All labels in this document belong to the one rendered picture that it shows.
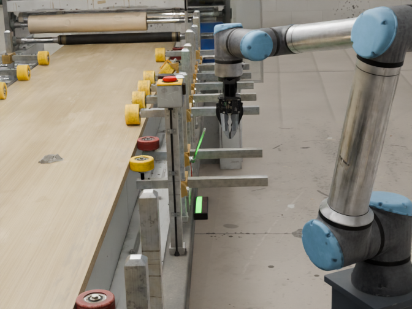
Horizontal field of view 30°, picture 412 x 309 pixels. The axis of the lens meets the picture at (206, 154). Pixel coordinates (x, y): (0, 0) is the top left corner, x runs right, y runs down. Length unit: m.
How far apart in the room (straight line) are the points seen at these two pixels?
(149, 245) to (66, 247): 0.43
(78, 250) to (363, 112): 0.78
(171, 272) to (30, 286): 0.59
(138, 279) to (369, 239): 1.04
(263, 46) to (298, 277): 1.70
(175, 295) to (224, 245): 2.10
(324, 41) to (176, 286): 0.81
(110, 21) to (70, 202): 3.17
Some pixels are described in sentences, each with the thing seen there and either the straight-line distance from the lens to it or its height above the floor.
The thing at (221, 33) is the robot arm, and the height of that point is 1.31.
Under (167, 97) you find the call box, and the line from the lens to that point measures 2.15.
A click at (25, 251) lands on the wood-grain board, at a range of 1.90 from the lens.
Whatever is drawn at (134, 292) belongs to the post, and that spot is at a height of 1.07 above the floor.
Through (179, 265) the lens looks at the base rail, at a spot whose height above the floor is 0.70.
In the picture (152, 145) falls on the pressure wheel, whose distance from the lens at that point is 2.76.
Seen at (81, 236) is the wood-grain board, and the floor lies 0.90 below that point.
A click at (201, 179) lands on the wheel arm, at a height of 0.84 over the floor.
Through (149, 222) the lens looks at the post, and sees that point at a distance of 1.48.
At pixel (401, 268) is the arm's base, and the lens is 2.30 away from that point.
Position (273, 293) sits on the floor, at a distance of 3.64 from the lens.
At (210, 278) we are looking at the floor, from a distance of 3.78.
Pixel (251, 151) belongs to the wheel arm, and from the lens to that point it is 2.78.
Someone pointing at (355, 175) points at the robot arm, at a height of 1.00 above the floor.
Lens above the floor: 1.62
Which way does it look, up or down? 16 degrees down
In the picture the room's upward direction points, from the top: 2 degrees counter-clockwise
